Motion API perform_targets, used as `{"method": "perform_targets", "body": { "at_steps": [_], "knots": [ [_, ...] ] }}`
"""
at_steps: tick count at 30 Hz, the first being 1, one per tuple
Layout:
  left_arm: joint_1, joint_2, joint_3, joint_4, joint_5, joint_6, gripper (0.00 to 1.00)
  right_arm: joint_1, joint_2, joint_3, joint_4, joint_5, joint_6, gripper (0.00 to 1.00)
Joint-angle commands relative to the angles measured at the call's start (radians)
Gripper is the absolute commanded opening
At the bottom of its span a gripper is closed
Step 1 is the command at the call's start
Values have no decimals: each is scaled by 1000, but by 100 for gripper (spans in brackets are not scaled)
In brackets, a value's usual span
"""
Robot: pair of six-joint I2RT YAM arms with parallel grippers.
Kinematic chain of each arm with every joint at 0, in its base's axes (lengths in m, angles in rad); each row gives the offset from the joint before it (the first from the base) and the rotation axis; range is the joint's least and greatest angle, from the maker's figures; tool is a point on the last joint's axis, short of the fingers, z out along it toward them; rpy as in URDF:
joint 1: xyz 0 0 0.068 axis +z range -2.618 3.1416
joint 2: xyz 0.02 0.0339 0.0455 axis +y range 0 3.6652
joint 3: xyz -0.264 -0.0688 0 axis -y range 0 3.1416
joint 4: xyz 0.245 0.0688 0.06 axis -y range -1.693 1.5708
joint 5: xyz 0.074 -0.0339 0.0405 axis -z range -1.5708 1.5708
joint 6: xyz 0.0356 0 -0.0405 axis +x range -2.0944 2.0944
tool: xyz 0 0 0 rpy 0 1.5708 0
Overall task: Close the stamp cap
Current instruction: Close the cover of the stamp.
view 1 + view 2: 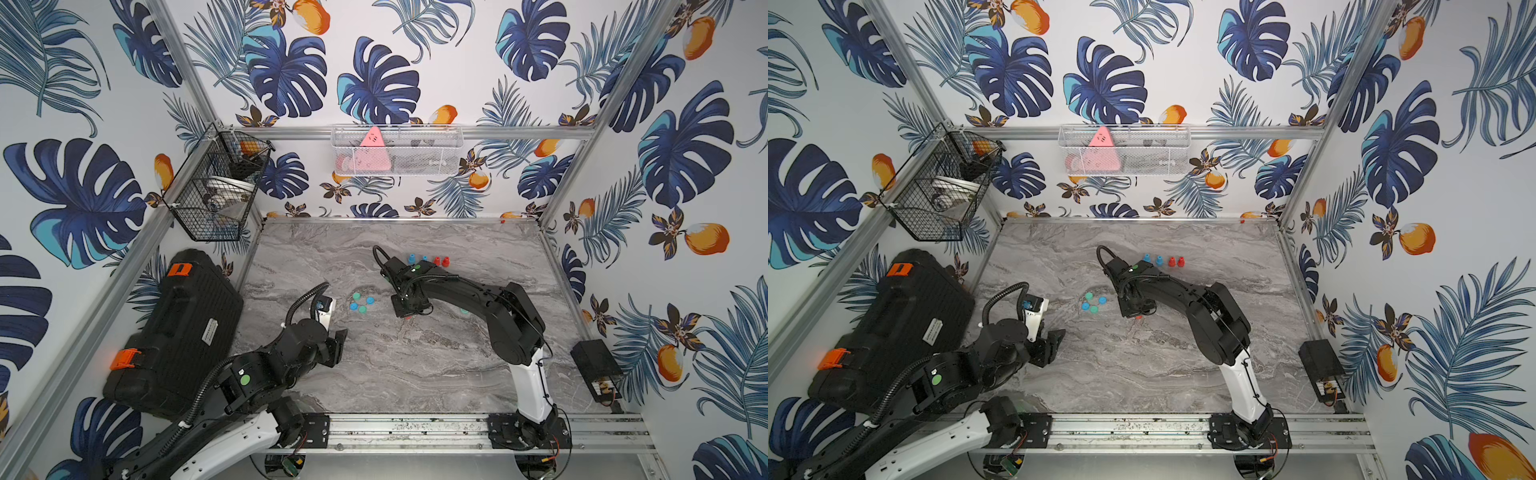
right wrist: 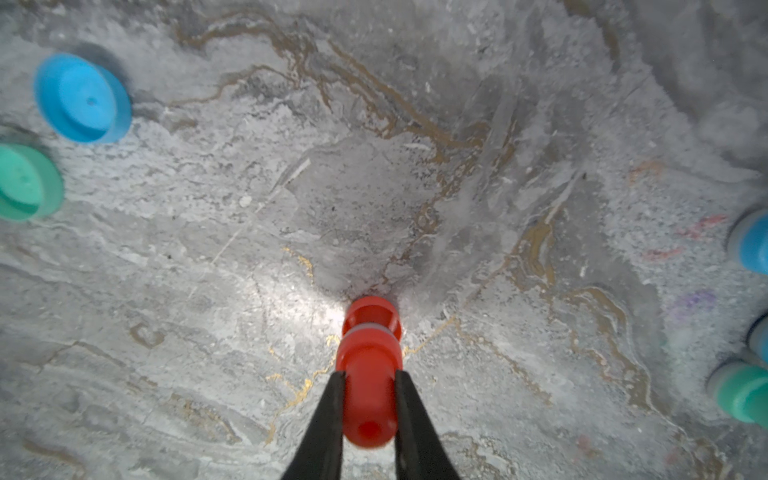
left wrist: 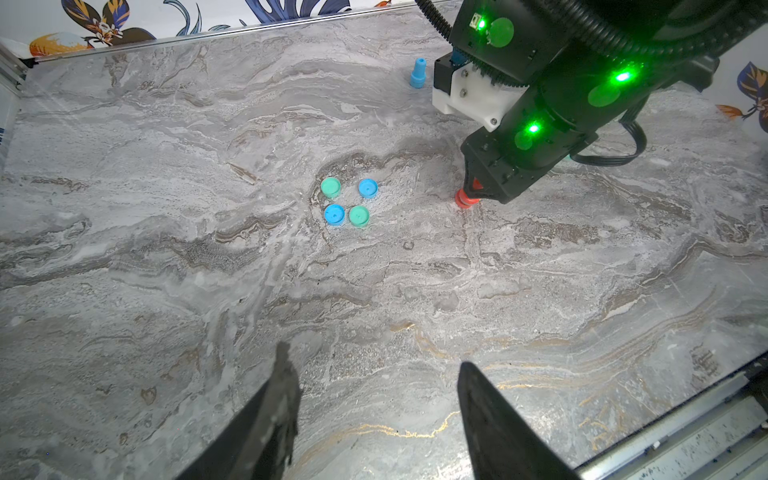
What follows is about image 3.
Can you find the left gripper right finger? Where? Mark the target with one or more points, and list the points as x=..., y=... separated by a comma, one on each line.
x=501, y=445

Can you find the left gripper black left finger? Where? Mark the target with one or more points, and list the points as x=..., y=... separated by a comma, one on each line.
x=258, y=443

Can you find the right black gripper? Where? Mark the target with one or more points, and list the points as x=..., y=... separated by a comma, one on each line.
x=520, y=138

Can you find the red stamp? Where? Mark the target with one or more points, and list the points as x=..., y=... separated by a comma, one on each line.
x=463, y=201

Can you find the blue stamp lowest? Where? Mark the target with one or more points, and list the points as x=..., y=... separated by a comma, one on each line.
x=418, y=75

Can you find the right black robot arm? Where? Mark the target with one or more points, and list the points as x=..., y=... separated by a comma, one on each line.
x=541, y=78

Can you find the blue stamp cap upper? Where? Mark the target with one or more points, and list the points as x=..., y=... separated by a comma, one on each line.
x=368, y=188

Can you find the blue stamp cap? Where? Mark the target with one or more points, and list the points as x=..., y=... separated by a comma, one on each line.
x=334, y=214
x=368, y=188

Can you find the green stamp cap lower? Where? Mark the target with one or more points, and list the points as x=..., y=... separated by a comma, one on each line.
x=359, y=216

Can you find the green stamp cap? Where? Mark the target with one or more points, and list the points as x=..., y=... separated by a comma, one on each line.
x=359, y=216
x=331, y=187

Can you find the blue stamp cap left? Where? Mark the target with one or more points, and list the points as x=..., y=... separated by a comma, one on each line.
x=334, y=214

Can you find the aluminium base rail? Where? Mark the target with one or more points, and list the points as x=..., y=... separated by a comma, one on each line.
x=721, y=433

